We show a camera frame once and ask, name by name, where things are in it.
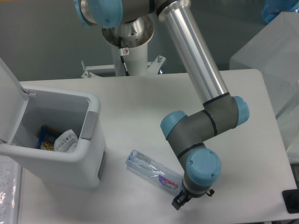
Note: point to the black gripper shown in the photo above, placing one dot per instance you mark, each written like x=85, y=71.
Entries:
x=185, y=195

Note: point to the white plastic wrapper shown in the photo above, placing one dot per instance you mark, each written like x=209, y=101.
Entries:
x=66, y=143

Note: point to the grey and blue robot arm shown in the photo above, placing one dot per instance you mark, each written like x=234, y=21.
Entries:
x=186, y=134

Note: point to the white trash can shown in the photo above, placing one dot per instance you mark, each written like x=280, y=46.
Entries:
x=24, y=109

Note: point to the clear crushed plastic bottle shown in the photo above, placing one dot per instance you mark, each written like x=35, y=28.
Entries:
x=155, y=172

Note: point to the black device at edge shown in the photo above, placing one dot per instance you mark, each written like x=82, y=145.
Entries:
x=291, y=199

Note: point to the blue snack packet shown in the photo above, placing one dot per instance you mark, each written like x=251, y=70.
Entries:
x=47, y=138

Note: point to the translucent white box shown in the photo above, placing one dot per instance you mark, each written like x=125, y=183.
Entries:
x=274, y=51

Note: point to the blue object top right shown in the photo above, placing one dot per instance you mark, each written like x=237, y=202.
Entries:
x=272, y=8

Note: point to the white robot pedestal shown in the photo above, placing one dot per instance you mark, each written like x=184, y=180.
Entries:
x=129, y=46

